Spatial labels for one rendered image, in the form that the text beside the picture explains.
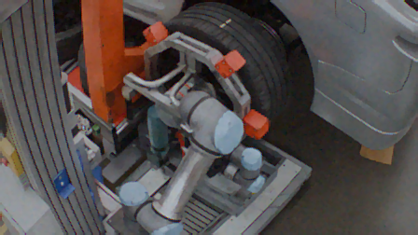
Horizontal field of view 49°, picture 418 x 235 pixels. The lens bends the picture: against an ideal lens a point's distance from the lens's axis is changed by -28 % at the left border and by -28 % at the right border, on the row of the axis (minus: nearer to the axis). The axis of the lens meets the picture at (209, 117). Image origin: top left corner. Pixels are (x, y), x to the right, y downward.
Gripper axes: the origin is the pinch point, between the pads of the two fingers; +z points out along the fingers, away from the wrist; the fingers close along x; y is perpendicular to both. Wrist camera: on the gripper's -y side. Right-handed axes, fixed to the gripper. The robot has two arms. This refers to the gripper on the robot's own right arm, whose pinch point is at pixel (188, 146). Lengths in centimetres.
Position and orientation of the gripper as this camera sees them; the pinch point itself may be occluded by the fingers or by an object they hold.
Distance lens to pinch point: 247.3
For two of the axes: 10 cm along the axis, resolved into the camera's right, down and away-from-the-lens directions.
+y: 0.0, -6.8, -7.4
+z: -7.8, -4.6, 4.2
